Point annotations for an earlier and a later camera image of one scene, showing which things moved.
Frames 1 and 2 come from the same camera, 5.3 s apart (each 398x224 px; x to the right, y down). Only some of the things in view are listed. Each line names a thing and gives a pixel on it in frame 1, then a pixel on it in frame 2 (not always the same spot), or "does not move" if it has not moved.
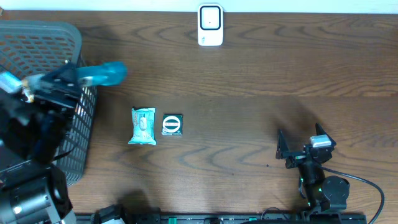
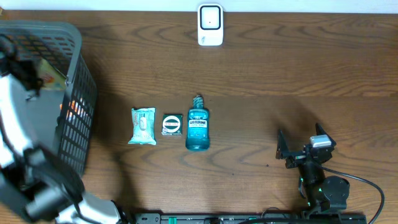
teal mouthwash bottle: [112, 73] to [198, 130]
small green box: [172, 124] does not move
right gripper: [282, 150] does not move
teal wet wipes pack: [143, 126] does not move
